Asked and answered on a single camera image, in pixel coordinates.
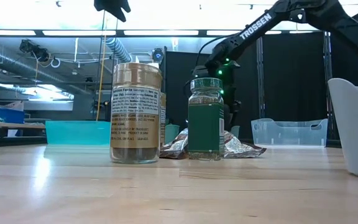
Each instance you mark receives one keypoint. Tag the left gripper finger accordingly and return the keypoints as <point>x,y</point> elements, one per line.
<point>113,7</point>

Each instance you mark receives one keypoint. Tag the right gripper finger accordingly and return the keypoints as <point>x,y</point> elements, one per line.
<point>230,119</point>

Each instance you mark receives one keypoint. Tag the green lid spice jar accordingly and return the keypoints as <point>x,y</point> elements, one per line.
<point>205,124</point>

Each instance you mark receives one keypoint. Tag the gold label spice jar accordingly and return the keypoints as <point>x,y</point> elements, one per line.
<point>163,118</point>
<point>135,124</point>

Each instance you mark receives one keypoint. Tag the white plastic bin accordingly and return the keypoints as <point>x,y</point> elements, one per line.
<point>353,130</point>

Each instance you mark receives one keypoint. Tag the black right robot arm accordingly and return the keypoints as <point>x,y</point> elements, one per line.
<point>256,26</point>

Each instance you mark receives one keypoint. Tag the black partition pole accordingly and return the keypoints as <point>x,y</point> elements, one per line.
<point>327,62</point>
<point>260,87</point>

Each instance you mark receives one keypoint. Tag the green plastic bin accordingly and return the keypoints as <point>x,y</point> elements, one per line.
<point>171,132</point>

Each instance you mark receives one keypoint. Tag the clear plastic bin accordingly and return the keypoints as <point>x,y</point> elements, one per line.
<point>289,135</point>

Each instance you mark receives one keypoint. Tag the round black blue device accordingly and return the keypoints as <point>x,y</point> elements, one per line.
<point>158,56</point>

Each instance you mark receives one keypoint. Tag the black ceiling device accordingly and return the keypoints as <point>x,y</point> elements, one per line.
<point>34,49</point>

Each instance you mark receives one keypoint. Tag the teal translucent bin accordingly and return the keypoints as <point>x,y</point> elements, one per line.
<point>78,132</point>

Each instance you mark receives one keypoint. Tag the blue storage bin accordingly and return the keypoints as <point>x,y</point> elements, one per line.
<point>9,115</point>

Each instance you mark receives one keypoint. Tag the wooden background table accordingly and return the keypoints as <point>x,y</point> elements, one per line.
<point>11,126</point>

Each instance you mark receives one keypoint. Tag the grey ceiling duct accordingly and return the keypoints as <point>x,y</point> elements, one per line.
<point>11,67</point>

